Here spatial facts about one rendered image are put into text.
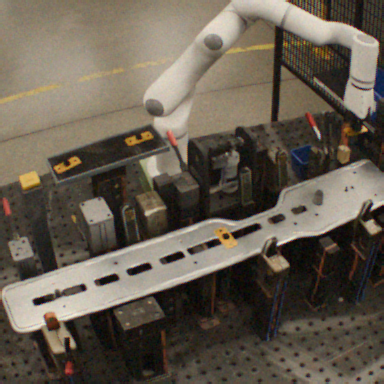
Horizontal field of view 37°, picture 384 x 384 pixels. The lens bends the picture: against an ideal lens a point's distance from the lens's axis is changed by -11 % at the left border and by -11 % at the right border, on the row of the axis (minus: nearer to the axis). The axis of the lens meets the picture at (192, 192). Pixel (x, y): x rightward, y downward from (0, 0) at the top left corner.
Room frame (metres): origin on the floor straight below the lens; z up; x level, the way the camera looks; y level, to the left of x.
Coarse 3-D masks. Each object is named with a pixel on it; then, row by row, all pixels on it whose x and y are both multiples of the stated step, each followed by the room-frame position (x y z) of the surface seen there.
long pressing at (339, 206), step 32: (288, 192) 1.51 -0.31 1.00; (352, 192) 1.51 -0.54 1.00; (224, 224) 1.37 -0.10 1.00; (288, 224) 1.36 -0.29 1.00; (320, 224) 1.36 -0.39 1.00; (128, 256) 1.23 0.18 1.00; (160, 256) 1.24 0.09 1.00; (192, 256) 1.24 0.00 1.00; (224, 256) 1.24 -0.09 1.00; (32, 288) 1.09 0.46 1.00; (64, 288) 1.10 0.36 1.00; (96, 288) 1.11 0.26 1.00; (128, 288) 1.11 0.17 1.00; (160, 288) 1.12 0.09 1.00; (32, 320) 0.97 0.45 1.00; (64, 320) 0.98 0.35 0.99
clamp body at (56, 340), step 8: (64, 328) 0.91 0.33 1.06; (48, 336) 0.87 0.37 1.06; (56, 336) 0.88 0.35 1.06; (64, 336) 0.88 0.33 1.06; (48, 344) 0.85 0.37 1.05; (56, 344) 0.85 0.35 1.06; (64, 344) 0.85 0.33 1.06; (72, 344) 0.85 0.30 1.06; (56, 352) 0.82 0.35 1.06; (64, 352) 0.83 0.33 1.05; (72, 352) 0.84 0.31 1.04; (56, 360) 0.82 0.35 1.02; (64, 360) 0.83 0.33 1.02; (80, 360) 0.85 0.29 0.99; (64, 368) 0.82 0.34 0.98; (80, 368) 0.84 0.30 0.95; (64, 376) 0.83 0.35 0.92; (72, 376) 0.84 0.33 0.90; (80, 376) 0.89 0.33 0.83
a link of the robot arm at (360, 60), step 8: (352, 40) 1.53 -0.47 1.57; (360, 40) 1.50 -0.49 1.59; (368, 40) 1.51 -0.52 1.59; (352, 48) 1.52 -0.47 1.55; (360, 48) 1.49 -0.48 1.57; (368, 48) 1.48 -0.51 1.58; (376, 48) 1.49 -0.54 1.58; (352, 56) 1.51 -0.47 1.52; (360, 56) 1.48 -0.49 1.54; (368, 56) 1.48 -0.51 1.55; (376, 56) 1.49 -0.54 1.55; (352, 64) 1.51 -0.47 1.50; (360, 64) 1.48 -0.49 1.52; (368, 64) 1.48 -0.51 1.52; (352, 72) 1.50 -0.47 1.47; (360, 72) 1.48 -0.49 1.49; (368, 72) 1.48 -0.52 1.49; (360, 80) 1.48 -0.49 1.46; (368, 80) 1.48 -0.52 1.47
